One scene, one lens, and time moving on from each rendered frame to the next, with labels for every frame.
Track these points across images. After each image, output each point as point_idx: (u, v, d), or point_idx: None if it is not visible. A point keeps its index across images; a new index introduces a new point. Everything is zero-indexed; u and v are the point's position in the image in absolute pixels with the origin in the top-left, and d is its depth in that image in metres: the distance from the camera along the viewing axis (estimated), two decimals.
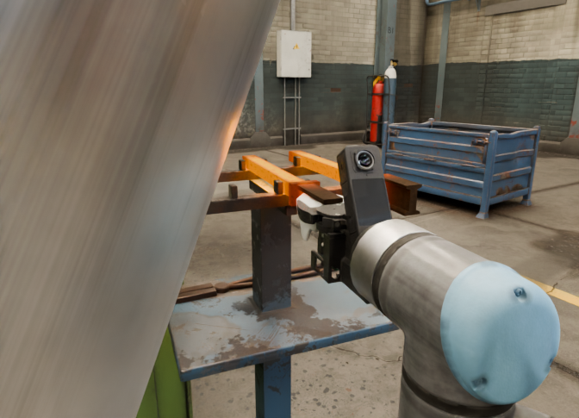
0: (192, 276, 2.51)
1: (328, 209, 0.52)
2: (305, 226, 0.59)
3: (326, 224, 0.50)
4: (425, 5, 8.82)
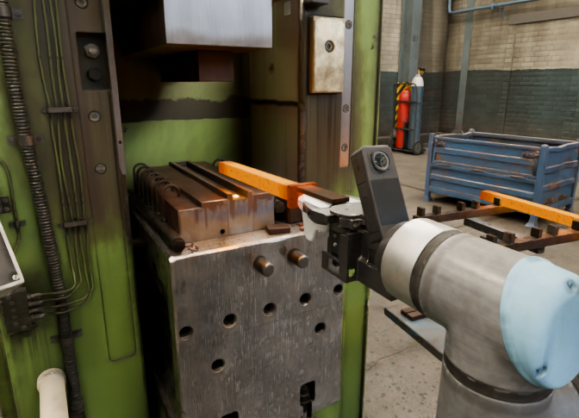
0: None
1: (342, 209, 0.52)
2: (310, 227, 0.59)
3: (344, 225, 0.50)
4: (446, 14, 9.00)
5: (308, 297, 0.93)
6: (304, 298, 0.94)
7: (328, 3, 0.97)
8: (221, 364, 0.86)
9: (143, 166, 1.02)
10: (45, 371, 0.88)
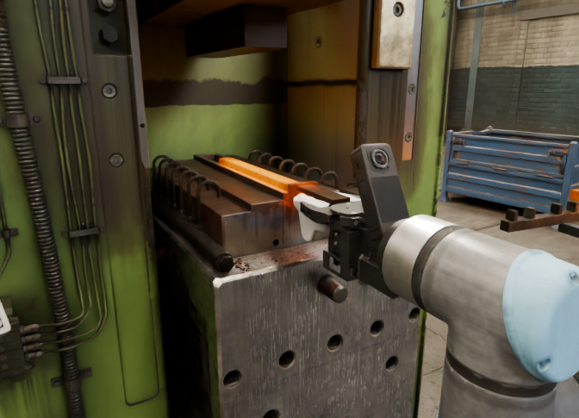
0: None
1: (342, 209, 0.52)
2: (308, 227, 0.58)
3: (345, 223, 0.50)
4: (456, 9, 8.80)
5: (379, 325, 0.73)
6: (373, 326, 0.74)
7: None
8: (273, 415, 0.66)
9: (166, 159, 0.82)
10: None
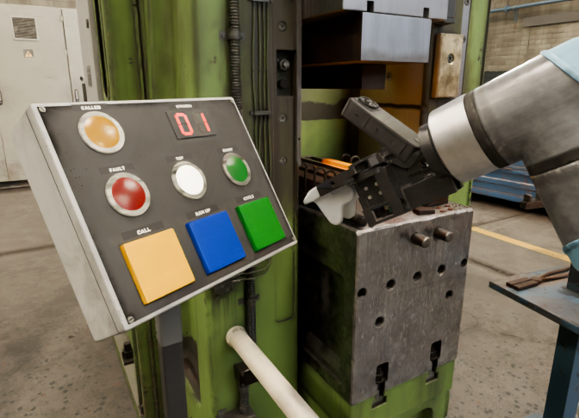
0: None
1: (360, 160, 0.54)
2: (333, 208, 0.58)
3: (374, 162, 0.52)
4: None
5: (442, 269, 1.12)
6: (438, 269, 1.12)
7: (455, 23, 1.16)
8: (379, 321, 1.05)
9: None
10: (232, 327, 1.06)
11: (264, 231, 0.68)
